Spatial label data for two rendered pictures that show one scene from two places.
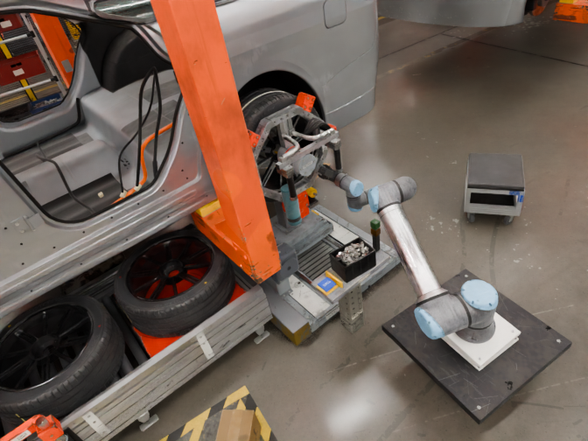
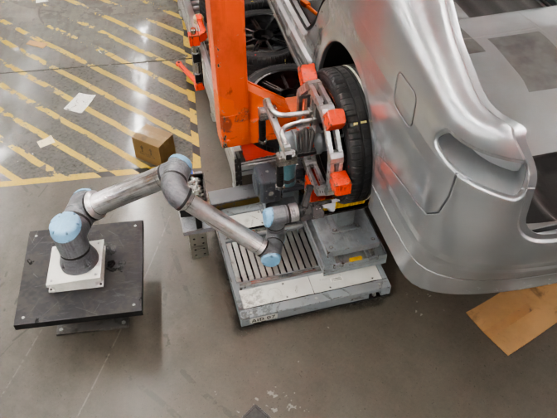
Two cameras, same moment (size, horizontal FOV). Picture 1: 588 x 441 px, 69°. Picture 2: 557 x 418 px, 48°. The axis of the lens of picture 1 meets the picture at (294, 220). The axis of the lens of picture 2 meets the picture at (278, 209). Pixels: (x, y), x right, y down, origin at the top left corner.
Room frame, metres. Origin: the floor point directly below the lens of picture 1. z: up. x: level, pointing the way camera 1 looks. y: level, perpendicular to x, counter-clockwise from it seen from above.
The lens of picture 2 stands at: (2.66, -2.35, 2.83)
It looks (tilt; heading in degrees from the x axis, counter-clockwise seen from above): 46 degrees down; 106
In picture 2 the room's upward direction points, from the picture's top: straight up
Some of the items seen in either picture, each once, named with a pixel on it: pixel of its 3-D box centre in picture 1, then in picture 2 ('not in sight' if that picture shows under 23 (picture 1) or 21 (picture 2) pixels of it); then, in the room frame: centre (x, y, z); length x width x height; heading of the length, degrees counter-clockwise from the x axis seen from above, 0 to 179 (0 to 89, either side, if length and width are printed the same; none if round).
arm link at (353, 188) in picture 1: (352, 185); (276, 216); (2.07, -0.38, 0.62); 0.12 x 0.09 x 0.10; 31
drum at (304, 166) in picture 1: (296, 159); (303, 142); (2.12, -0.08, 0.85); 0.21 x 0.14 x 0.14; 31
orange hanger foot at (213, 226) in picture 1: (221, 218); (291, 103); (1.93, 0.40, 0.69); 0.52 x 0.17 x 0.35; 31
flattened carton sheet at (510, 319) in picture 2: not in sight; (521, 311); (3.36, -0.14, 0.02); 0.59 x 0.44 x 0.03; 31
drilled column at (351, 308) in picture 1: (350, 301); (196, 226); (1.55, -0.22, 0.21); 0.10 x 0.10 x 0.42; 31
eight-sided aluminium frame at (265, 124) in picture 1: (288, 155); (317, 139); (2.18, -0.05, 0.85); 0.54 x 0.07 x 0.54; 121
